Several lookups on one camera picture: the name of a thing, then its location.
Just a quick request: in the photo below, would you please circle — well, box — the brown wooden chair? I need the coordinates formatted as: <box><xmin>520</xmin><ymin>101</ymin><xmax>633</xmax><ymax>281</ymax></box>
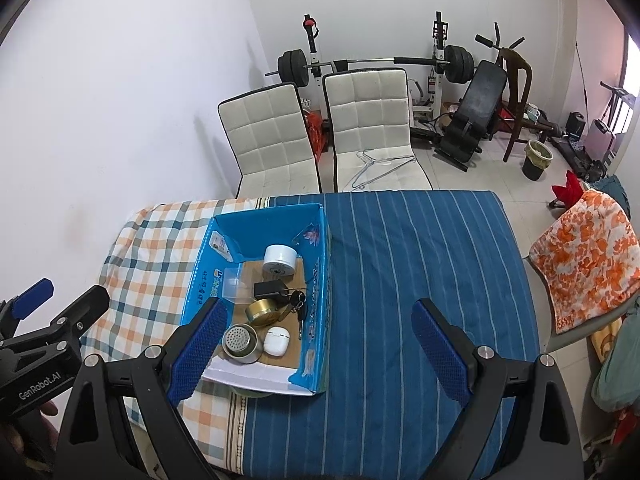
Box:
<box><xmin>497</xmin><ymin>47</ymin><xmax>533</xmax><ymax>163</ymax></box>

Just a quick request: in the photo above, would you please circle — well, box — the black exercise machine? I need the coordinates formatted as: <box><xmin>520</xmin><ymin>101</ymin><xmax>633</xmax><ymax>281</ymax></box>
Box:
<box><xmin>550</xmin><ymin>80</ymin><xmax>632</xmax><ymax>181</ymax></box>

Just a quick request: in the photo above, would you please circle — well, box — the round metal tin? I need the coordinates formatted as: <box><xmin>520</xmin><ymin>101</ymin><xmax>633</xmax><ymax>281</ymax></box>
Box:
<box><xmin>245</xmin><ymin>298</ymin><xmax>285</xmax><ymax>326</ymax></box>

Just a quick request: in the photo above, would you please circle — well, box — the plaid cloth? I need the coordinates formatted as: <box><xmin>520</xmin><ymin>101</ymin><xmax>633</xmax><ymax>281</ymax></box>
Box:
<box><xmin>97</xmin><ymin>196</ymin><xmax>273</xmax><ymax>441</ymax></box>

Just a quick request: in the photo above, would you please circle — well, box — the grey chair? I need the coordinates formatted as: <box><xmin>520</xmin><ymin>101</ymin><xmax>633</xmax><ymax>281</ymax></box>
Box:
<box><xmin>522</xmin><ymin>255</ymin><xmax>640</xmax><ymax>352</ymax></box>

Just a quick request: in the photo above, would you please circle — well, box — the clear plastic box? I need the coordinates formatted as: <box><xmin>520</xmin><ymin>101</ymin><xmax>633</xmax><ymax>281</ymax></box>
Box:
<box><xmin>219</xmin><ymin>266</ymin><xmax>242</xmax><ymax>302</ymax></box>

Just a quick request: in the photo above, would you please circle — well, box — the printed cardboard box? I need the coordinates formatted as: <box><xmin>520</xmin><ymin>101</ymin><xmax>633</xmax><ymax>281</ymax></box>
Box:
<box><xmin>178</xmin><ymin>203</ymin><xmax>333</xmax><ymax>395</ymax></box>

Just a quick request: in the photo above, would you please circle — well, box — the black power adapter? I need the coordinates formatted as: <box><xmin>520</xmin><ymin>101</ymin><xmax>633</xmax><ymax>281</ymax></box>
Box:
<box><xmin>253</xmin><ymin>280</ymin><xmax>291</xmax><ymax>301</ymax></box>

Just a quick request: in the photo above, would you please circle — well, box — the red plastic bag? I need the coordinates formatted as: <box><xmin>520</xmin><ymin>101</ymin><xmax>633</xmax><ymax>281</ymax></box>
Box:
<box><xmin>306</xmin><ymin>110</ymin><xmax>326</xmax><ymax>157</ymax></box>

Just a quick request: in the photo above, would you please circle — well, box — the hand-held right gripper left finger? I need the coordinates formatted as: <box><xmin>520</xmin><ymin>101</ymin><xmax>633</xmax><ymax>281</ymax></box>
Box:
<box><xmin>55</xmin><ymin>296</ymin><xmax>236</xmax><ymax>480</ymax></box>

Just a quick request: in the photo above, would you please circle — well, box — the black weight bench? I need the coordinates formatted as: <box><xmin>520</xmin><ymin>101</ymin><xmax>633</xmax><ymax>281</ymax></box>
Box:
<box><xmin>432</xmin><ymin>59</ymin><xmax>508</xmax><ymax>171</ymax></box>

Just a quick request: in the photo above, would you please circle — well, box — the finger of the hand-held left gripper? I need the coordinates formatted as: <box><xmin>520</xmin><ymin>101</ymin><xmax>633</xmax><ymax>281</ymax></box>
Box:
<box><xmin>0</xmin><ymin>285</ymin><xmax>111</xmax><ymax>361</ymax></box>
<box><xmin>0</xmin><ymin>276</ymin><xmax>55</xmax><ymax>338</ymax></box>

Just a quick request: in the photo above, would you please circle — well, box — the blue striped cloth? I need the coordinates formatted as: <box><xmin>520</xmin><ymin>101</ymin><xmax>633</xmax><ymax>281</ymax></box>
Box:
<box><xmin>240</xmin><ymin>191</ymin><xmax>541</xmax><ymax>480</ymax></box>

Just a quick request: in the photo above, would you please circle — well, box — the teal cloth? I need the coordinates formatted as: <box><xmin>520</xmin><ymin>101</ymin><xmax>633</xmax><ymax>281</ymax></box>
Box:
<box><xmin>592</xmin><ymin>305</ymin><xmax>640</xmax><ymax>411</ymax></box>

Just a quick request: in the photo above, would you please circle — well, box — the bunch of keys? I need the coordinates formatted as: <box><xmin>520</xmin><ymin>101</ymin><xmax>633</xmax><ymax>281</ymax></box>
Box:
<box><xmin>289</xmin><ymin>290</ymin><xmax>307</xmax><ymax>341</ymax></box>

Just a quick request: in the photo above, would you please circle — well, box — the white tape roll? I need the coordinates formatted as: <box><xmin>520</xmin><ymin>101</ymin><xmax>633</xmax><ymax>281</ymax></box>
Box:
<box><xmin>262</xmin><ymin>244</ymin><xmax>298</xmax><ymax>278</ymax></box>

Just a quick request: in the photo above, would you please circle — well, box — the person's left hand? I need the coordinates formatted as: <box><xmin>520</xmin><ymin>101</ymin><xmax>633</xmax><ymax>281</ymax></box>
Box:
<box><xmin>5</xmin><ymin>402</ymin><xmax>60</xmax><ymax>466</ymax></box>

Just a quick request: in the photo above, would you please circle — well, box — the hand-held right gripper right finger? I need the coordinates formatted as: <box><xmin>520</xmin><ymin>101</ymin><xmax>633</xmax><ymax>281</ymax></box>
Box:
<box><xmin>411</xmin><ymin>297</ymin><xmax>586</xmax><ymax>480</ymax></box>

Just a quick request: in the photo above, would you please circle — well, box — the dark trash bin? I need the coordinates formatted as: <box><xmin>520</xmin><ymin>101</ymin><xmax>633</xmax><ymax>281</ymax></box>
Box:
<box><xmin>521</xmin><ymin>140</ymin><xmax>553</xmax><ymax>182</ymax></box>

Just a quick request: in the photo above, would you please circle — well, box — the red cloth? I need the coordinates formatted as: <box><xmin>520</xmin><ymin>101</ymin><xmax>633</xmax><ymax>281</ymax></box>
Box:
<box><xmin>551</xmin><ymin>170</ymin><xmax>588</xmax><ymax>206</ymax></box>

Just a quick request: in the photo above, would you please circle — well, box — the white blister pack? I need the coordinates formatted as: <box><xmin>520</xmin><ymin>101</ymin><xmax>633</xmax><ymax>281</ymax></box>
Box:
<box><xmin>209</xmin><ymin>230</ymin><xmax>236</xmax><ymax>263</ymax></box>

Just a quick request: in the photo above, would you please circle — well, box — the white padded chair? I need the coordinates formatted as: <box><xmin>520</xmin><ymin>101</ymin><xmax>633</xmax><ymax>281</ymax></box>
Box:
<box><xmin>322</xmin><ymin>67</ymin><xmax>433</xmax><ymax>193</ymax></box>
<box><xmin>217</xmin><ymin>82</ymin><xmax>322</xmax><ymax>198</ymax></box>

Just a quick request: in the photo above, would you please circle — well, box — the barbell on weight rack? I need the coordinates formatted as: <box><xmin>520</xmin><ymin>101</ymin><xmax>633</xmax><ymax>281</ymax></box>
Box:
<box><xmin>300</xmin><ymin>10</ymin><xmax>451</xmax><ymax>126</ymax></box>

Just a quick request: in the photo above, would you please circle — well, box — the wire clothes hanger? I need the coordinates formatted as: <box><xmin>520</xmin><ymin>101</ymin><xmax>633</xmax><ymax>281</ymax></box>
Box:
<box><xmin>350</xmin><ymin>149</ymin><xmax>417</xmax><ymax>191</ymax></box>

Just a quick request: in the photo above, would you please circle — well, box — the white earbud case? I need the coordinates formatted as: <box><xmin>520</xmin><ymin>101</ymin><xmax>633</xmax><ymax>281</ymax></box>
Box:
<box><xmin>262</xmin><ymin>326</ymin><xmax>291</xmax><ymax>357</ymax></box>

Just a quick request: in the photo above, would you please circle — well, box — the black barbell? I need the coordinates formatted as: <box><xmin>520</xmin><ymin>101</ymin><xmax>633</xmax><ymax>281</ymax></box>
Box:
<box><xmin>264</xmin><ymin>45</ymin><xmax>475</xmax><ymax>85</ymax></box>

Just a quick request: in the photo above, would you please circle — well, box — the orange floral cloth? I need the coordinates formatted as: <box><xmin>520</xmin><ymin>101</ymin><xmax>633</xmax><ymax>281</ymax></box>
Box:
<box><xmin>530</xmin><ymin>190</ymin><xmax>640</xmax><ymax>333</ymax></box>

